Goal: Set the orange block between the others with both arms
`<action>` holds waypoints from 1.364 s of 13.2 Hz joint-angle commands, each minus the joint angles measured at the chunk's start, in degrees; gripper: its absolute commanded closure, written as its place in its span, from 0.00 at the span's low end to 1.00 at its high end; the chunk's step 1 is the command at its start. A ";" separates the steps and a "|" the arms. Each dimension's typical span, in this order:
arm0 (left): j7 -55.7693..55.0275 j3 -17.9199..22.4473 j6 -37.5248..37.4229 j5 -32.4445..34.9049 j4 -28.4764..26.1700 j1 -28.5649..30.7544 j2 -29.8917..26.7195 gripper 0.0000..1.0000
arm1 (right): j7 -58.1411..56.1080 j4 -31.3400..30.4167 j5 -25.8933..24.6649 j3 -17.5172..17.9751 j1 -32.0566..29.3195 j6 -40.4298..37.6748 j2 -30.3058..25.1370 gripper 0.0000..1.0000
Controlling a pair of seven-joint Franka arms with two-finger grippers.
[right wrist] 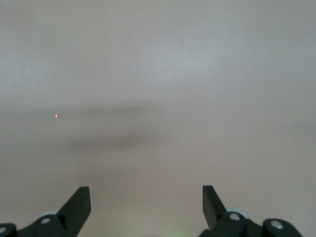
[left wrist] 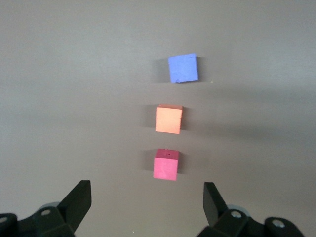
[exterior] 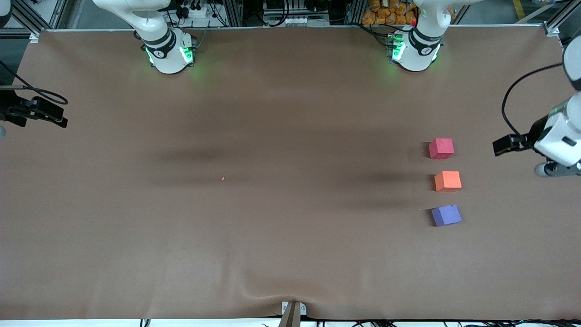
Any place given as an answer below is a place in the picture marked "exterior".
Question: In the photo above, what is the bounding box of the orange foam block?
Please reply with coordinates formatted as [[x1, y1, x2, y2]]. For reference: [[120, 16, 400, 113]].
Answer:
[[434, 171, 463, 193]]

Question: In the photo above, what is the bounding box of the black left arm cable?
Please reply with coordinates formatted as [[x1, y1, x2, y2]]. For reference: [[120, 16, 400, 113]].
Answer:
[[501, 63, 564, 137]]

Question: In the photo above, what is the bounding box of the aluminium frame post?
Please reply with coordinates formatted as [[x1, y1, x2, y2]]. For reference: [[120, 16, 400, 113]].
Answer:
[[219, 0, 243, 27]]

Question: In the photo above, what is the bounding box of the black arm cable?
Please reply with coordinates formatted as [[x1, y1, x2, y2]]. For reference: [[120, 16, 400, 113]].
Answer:
[[501, 63, 564, 137], [0, 60, 69, 106]]

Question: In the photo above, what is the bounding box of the purple foam block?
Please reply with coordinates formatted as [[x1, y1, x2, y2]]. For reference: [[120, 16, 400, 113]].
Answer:
[[431, 204, 463, 227]]

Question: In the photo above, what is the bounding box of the white power strip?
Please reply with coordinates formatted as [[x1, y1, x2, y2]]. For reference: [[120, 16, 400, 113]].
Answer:
[[179, 4, 214, 19]]

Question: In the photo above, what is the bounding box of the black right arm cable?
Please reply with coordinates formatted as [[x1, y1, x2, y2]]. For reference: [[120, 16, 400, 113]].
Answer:
[[0, 60, 69, 106]]

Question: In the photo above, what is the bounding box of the white terminal strip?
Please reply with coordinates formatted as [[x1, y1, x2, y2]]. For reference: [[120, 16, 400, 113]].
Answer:
[[263, 16, 330, 27]]

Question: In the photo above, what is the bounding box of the table edge clamp bracket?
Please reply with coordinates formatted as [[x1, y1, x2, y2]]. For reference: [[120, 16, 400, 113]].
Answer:
[[278, 301, 307, 327]]

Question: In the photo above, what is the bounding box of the red foam block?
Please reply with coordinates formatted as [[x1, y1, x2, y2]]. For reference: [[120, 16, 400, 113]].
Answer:
[[429, 138, 454, 160]]

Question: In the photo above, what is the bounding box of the large table cover sheet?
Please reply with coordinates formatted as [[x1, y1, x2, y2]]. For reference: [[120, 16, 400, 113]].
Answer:
[[0, 26, 581, 321]]

